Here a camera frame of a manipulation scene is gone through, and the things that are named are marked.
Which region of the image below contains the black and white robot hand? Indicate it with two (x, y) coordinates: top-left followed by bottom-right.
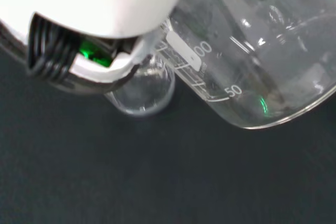
(0, 0), (196, 95)

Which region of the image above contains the small clear glass beaker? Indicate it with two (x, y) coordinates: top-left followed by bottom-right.
(104, 55), (176, 116)

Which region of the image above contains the black bench cloth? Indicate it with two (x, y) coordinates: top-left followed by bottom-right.
(0, 47), (336, 224)

